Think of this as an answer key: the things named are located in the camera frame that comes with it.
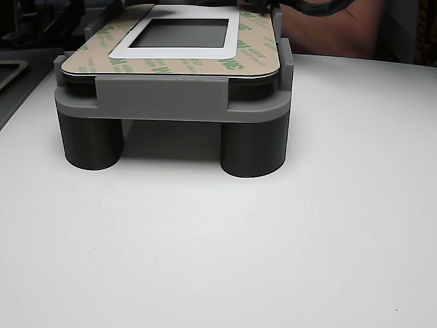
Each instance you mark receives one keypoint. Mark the gray plate with window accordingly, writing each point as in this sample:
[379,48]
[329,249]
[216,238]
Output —
[37,68]

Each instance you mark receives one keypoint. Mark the bare person forearm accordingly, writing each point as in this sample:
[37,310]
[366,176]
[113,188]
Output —
[334,34]

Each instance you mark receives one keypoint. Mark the white backing frame with window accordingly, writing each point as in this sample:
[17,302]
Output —
[170,54]

